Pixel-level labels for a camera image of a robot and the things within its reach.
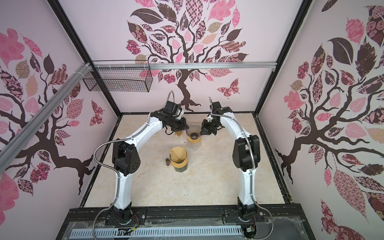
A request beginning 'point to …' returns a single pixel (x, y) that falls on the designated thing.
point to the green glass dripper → (178, 162)
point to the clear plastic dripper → (194, 146)
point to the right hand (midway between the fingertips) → (200, 131)
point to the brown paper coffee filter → (178, 153)
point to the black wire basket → (119, 76)
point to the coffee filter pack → (178, 133)
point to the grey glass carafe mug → (177, 169)
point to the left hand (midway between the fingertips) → (188, 128)
